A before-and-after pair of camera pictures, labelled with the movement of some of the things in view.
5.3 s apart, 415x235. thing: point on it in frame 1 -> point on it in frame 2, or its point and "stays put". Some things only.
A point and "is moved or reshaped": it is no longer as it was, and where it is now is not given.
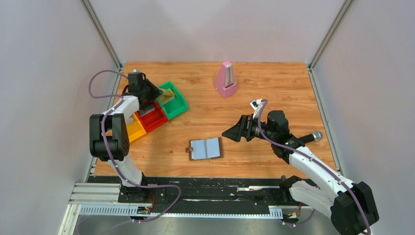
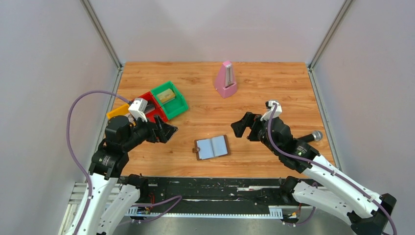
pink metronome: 224,83 stays put
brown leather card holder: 205,148 is moved or reshaped
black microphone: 316,135 stays put
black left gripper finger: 151,91 -> 164,130
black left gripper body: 146,91 -> 155,130
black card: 146,109 stays put
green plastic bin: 175,107 stays put
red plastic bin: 153,118 stays put
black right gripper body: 244,128 stays put
